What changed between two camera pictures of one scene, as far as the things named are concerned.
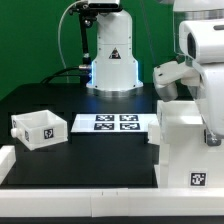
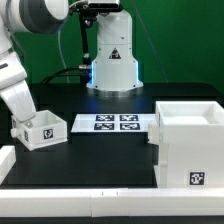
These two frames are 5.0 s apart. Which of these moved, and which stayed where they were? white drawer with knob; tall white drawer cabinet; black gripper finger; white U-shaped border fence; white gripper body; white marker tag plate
Moved: black gripper finger; white gripper body
Stayed: tall white drawer cabinet; white drawer with knob; white marker tag plate; white U-shaped border fence
